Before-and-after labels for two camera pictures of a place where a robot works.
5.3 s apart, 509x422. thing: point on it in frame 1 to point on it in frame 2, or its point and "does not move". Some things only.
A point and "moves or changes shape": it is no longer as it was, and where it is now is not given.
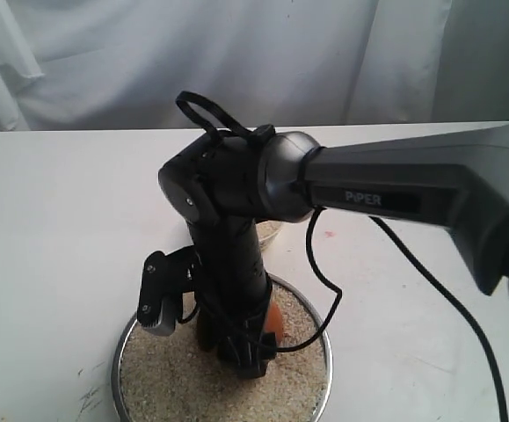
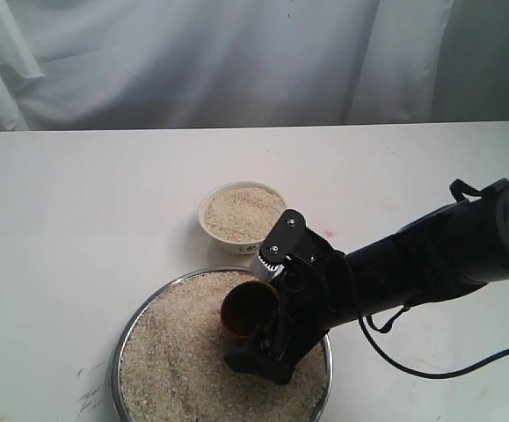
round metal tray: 176,377 does not move
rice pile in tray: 170,377 does not move
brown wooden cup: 273,324 moves or changes shape
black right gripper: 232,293 to 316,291
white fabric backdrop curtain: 119,65 does not move
